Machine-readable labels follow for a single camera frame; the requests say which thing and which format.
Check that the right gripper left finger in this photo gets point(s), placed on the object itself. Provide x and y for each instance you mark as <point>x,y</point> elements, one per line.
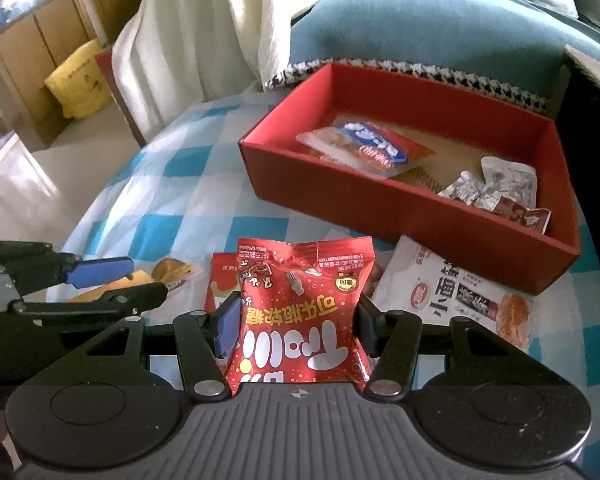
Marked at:
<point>202,339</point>

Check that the blue white snack packet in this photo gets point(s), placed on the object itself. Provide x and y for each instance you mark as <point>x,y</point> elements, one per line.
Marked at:
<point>366,147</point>

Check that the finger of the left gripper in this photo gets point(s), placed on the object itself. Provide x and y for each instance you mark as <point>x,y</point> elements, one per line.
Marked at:
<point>90,273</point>
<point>128,301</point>

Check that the red gummy candy bag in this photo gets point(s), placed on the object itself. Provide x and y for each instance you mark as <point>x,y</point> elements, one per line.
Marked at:
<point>298,304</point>

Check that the red crown snack packet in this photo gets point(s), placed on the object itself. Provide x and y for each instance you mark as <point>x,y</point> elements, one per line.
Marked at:
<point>222,280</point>

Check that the silver crumpled snack wrapper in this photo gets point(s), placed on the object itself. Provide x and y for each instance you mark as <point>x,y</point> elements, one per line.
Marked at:
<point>469,190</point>

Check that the white fluffy blanket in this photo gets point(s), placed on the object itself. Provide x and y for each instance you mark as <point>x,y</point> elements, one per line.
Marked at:
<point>175,53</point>

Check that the white spicy strip bag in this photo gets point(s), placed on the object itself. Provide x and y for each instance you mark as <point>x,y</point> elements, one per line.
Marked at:
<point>419,281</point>

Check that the white round jelly cup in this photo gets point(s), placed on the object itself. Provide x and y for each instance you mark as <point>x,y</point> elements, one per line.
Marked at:
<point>514,180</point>

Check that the yellow orange snack packet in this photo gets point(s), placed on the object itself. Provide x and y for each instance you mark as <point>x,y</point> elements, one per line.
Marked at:
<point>178,276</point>

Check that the wooden cabinet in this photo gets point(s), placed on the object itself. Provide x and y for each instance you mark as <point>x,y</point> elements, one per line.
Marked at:
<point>36,36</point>

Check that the teal sofa cushion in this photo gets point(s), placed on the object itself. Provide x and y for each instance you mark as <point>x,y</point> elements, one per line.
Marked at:
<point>511,50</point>

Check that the brown small snack packet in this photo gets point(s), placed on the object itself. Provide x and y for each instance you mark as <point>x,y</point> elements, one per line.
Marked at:
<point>536,220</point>

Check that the blue white checkered tablecloth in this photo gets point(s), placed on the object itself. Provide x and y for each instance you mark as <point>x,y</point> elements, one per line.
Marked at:
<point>187,195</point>

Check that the red cardboard box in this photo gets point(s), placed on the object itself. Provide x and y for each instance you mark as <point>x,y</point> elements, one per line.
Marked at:
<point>461,127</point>

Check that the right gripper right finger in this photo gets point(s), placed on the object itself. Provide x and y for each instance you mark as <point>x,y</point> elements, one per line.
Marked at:
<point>391,338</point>

